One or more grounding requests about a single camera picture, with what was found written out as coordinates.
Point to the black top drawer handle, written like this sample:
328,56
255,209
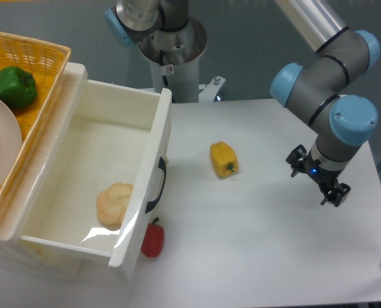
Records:
158,185

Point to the yellow bell pepper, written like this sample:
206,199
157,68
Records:
223,159

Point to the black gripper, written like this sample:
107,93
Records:
301,162

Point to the white drawer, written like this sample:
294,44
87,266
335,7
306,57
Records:
116,134

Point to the white drawer cabinet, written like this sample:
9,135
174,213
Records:
18,253

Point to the orange woven basket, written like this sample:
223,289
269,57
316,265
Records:
45,61

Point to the beige bread roll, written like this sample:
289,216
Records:
112,203

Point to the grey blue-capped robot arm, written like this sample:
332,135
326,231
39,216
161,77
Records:
342,124

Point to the red bell pepper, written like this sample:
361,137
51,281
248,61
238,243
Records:
153,240

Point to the green bell pepper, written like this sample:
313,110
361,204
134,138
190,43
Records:
18,88

